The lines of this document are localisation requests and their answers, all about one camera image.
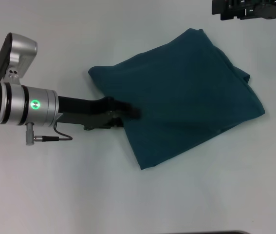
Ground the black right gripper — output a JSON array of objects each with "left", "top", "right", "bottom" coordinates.
[{"left": 211, "top": 0, "right": 276, "bottom": 21}]

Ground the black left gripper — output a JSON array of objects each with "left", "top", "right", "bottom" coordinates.
[{"left": 57, "top": 95, "right": 143, "bottom": 132}]

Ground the teal blue printed t-shirt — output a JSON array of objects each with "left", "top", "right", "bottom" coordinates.
[{"left": 88, "top": 28, "right": 266, "bottom": 172}]

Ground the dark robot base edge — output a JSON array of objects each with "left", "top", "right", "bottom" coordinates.
[{"left": 166, "top": 231, "right": 249, "bottom": 234}]

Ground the dark red left gripper cable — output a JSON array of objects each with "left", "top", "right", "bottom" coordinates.
[{"left": 25, "top": 121, "right": 74, "bottom": 146}]

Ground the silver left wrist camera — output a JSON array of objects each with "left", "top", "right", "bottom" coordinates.
[{"left": 0, "top": 33, "right": 38, "bottom": 86}]

